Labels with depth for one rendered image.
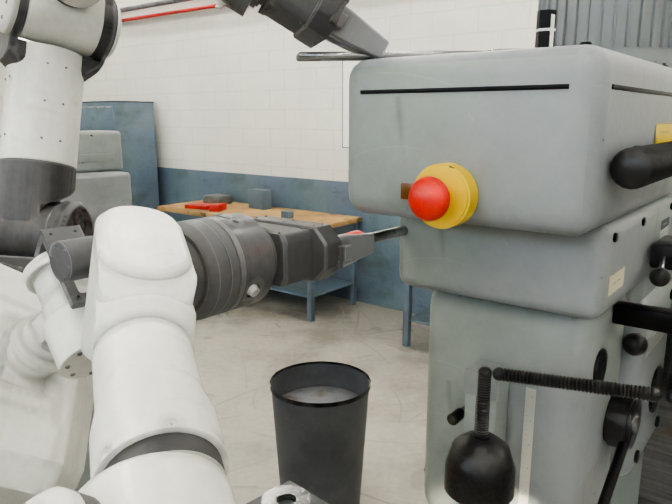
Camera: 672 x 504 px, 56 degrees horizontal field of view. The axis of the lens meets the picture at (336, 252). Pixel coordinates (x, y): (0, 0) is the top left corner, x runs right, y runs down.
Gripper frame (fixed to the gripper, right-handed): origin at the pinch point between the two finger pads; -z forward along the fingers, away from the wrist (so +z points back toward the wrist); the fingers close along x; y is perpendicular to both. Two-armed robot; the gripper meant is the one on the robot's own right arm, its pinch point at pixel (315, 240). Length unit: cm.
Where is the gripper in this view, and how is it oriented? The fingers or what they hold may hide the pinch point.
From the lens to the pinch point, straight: 68.1
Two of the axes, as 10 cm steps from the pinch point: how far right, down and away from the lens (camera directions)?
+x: -7.9, -1.3, 6.0
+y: 0.0, 9.8, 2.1
